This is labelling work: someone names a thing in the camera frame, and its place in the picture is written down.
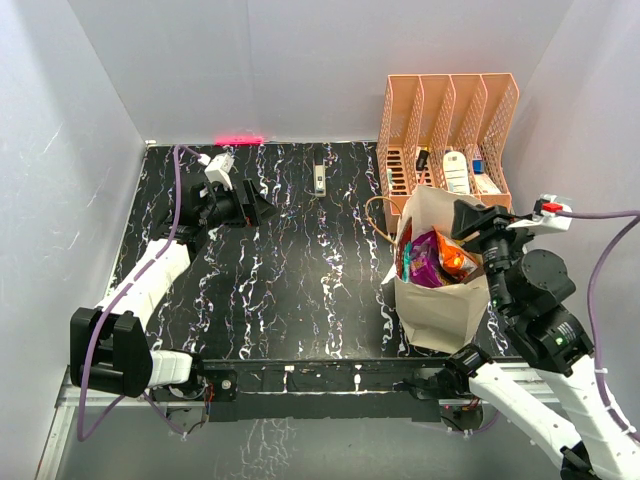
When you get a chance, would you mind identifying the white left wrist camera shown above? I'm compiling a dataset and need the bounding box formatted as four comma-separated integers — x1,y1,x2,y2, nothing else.
205,152,234,191

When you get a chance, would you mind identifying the purple snack packet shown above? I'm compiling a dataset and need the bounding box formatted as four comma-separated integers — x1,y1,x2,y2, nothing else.
405,230,444,288

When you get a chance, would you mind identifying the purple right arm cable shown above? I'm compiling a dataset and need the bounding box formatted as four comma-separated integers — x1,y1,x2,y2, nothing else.
554,209,640,441

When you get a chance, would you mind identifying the red snack packet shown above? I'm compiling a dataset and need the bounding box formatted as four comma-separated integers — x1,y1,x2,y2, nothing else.
395,221,412,281

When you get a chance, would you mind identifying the orange snack packet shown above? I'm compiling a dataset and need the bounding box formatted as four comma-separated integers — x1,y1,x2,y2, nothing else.
435,231,480,283

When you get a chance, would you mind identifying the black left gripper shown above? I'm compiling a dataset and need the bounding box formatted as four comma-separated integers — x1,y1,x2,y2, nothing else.
198,179,279,231

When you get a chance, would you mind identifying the small white blue box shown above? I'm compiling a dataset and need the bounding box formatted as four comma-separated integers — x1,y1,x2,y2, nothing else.
472,159,501,195

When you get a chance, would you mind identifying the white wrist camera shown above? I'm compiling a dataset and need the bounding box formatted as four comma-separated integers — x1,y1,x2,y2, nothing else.
507,194,572,236
205,152,234,191

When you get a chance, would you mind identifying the beige paper bag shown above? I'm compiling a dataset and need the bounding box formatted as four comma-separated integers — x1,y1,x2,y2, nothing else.
370,185,490,354

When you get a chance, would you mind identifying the black yellow highlighter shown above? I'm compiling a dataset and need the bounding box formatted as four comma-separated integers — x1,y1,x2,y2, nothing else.
415,148,430,172

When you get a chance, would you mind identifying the grey black stapler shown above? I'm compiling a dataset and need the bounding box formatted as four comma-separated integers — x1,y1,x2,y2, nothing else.
313,151,326,198

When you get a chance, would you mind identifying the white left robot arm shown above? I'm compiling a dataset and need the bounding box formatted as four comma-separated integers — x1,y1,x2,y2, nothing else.
70,179,277,399

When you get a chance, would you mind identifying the pink tape strip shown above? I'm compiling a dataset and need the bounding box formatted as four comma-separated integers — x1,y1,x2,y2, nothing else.
214,134,264,146

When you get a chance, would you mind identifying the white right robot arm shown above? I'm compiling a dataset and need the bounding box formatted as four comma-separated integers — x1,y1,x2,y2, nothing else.
415,195,639,479

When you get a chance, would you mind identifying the white lotion tube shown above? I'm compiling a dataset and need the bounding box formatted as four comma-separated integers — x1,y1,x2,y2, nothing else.
443,150,471,195

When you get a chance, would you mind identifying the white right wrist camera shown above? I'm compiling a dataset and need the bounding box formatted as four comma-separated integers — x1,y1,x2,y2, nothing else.
507,194,572,236

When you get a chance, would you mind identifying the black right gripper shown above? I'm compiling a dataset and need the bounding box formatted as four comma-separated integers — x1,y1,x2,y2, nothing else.
450,198,535,312

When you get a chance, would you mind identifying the black front mounting rail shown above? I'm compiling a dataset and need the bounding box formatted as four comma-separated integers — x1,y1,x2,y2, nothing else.
152,357,481,422

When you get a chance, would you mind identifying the peach plastic desk organizer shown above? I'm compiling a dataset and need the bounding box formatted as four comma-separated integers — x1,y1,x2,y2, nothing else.
376,73,519,233

